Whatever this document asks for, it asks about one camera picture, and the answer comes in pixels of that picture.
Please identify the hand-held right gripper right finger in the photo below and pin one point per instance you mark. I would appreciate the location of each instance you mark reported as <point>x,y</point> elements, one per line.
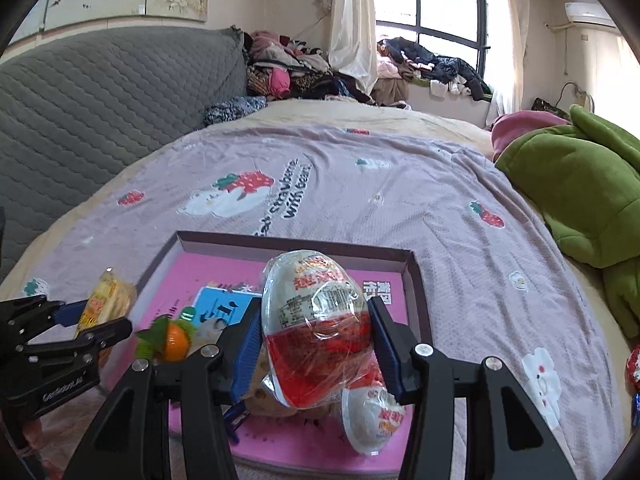
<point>392,355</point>

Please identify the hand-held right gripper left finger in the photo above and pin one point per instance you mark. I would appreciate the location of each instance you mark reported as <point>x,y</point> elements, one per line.
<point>247,355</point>

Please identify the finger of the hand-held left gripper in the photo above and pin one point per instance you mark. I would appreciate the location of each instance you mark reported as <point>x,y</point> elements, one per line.
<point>70,314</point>
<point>110,331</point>

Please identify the yellow snack packet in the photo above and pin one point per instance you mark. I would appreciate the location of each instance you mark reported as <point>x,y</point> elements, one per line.
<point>107,300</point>

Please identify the beige dotted scrunchie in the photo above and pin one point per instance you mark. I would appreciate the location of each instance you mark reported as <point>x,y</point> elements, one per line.
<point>265,392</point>

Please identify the white toy egg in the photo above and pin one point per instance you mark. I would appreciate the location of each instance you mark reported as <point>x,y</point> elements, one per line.
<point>370,420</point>

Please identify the red toy egg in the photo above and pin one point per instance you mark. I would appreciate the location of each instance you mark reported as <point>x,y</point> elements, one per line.
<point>310,310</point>

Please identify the pink shallow box tray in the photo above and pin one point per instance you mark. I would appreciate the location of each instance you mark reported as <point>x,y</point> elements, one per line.
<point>300,246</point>

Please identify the pink book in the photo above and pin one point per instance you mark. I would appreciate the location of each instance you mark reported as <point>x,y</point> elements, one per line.
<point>200,270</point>

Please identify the grey quilted headboard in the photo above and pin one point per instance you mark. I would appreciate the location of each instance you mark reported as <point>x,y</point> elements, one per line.
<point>100,110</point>

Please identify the red candy packets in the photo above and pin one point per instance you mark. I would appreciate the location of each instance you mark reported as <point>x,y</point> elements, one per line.
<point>634,365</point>

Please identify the blue patterned cloth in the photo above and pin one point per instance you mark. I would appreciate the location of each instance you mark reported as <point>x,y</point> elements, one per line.
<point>232,111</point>

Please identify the pink pillow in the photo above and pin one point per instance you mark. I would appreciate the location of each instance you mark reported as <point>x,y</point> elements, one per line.
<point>515,127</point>

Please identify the green fleece blanket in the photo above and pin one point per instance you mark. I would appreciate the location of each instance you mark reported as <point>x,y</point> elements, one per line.
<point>590,185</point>

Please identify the brown cloth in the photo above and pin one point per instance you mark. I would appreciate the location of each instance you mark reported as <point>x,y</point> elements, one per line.
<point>390,92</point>

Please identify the black bag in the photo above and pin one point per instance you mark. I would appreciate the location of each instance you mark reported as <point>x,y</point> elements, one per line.
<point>547,109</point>

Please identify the pile of clothes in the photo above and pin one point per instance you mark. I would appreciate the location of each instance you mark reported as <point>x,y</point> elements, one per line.
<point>295,67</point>

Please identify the dark clothes on windowsill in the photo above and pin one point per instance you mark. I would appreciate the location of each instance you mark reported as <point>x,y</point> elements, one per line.
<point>430,65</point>

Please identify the white curtain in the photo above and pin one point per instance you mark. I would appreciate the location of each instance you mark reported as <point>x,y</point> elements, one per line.
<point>510,35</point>
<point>352,20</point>

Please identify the white air conditioner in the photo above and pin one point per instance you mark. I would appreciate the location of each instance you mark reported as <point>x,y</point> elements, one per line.
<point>590,15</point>

